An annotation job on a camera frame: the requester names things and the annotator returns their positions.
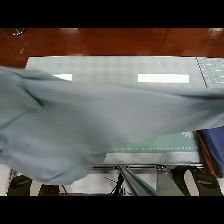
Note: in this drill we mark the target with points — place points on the silver frame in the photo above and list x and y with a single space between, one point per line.
140 186

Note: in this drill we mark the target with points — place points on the grey-blue shirt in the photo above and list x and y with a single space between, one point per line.
100 116

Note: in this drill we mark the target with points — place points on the brown garment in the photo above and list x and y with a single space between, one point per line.
204 151

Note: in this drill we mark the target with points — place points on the dark blue garment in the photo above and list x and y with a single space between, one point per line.
215 150

